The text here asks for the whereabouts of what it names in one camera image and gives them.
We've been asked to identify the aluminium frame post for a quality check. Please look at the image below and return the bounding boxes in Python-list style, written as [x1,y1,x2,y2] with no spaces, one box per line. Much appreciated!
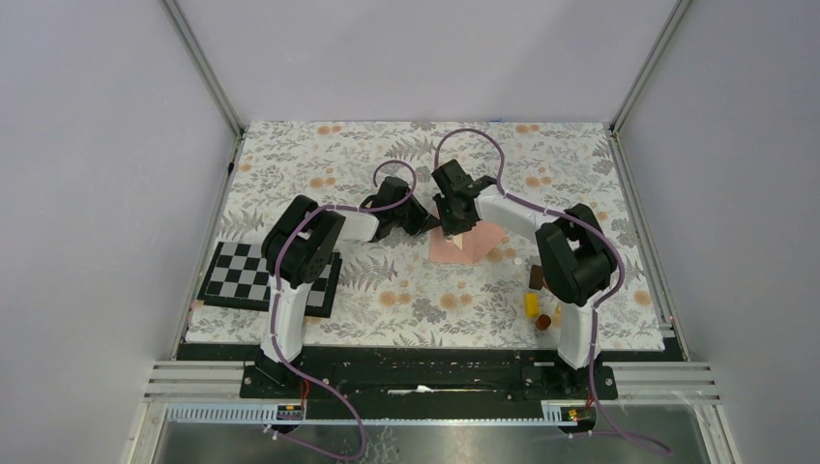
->
[609,0,694,134]
[159,0,245,137]

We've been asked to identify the small brown wooden cylinder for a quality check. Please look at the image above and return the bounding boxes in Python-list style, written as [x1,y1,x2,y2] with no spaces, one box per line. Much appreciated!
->
[535,314,552,332]

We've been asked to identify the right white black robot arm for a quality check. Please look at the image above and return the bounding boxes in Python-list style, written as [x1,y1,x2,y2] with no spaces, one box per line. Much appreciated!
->
[432,160,622,398]

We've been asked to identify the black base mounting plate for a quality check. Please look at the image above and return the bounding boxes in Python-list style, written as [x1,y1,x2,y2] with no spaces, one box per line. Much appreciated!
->
[151,345,668,421]

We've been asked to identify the left aluminium frame post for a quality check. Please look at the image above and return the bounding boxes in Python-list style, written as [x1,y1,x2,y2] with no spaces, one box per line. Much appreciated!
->
[159,0,245,137]

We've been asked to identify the white slotted cable duct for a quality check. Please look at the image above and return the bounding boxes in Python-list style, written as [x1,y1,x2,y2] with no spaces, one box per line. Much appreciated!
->
[166,402,580,427]

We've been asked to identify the purple cable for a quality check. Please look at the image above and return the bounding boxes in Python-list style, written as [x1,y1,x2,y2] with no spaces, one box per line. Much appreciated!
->
[432,128,674,457]
[265,159,419,464]

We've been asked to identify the floral patterned table mat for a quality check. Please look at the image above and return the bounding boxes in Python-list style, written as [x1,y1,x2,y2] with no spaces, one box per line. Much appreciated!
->
[217,121,663,351]

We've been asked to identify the right aluminium frame post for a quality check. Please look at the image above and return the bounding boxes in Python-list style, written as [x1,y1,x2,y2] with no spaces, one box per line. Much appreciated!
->
[609,0,694,134]

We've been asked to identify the dark brown wooden block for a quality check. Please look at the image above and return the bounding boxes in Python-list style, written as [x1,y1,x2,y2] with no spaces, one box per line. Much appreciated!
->
[528,265,545,291]

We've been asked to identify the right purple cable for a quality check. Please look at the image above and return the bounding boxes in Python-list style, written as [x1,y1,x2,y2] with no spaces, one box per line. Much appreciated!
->
[432,128,674,457]

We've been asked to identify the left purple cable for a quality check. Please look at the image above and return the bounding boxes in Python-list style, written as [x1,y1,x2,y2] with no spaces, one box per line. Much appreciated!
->
[265,159,419,464]

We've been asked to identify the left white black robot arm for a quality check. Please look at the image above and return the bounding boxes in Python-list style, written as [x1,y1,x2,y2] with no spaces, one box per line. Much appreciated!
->
[261,176,440,397]

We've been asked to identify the yellow block near front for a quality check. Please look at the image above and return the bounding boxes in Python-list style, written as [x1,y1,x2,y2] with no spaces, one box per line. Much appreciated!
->
[524,293,541,318]

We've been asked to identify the black grey checkerboard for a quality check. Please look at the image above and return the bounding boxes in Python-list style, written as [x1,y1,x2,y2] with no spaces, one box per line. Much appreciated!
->
[197,242,342,318]

